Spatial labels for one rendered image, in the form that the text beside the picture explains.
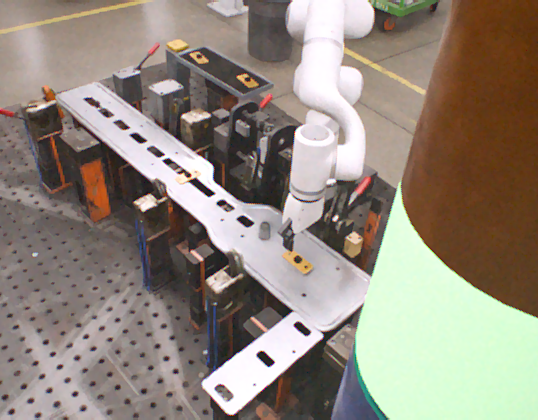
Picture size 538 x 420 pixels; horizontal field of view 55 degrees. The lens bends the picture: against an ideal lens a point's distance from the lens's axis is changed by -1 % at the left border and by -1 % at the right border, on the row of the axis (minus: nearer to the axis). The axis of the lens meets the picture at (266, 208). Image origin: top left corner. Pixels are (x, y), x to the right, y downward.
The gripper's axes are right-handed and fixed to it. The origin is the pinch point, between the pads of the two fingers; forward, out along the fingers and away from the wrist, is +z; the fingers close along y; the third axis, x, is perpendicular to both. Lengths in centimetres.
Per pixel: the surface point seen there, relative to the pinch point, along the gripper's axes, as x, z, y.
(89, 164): -76, 13, 18
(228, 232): -19.8, 8.8, 6.9
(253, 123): -37.7, -7.0, -18.3
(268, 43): -229, 96, -217
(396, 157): -77, 111, -190
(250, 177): -31.4, 6.4, -11.9
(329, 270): 7.9, 8.7, -3.8
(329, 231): -0.5, 6.7, -12.9
